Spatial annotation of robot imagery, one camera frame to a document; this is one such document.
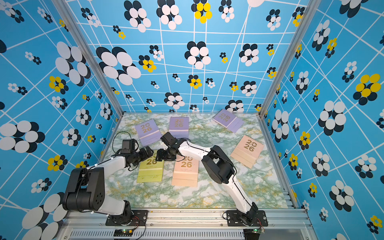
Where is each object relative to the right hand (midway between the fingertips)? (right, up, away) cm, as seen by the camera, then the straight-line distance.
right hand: (160, 158), depth 91 cm
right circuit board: (+49, -31, -22) cm, 62 cm away
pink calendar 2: (+55, +3, +6) cm, 56 cm away
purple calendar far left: (-13, +16, +17) cm, 27 cm away
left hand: (-8, +3, +4) cm, 9 cm away
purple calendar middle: (+9, +19, +18) cm, 28 cm away
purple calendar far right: (+50, +23, +22) cm, 59 cm away
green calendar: (-5, -6, -2) cm, 9 cm away
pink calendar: (+16, -8, -2) cm, 18 cm away
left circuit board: (-14, -32, -19) cm, 39 cm away
